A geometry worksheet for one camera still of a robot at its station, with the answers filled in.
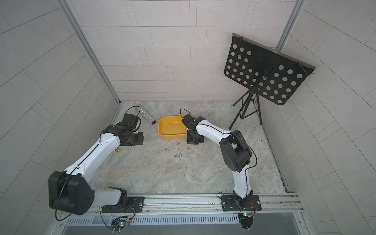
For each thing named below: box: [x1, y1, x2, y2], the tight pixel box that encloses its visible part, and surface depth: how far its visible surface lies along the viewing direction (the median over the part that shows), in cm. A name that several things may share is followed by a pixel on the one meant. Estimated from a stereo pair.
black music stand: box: [223, 33, 317, 130], surface depth 74 cm
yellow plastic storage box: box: [157, 115, 188, 140], surface depth 101 cm
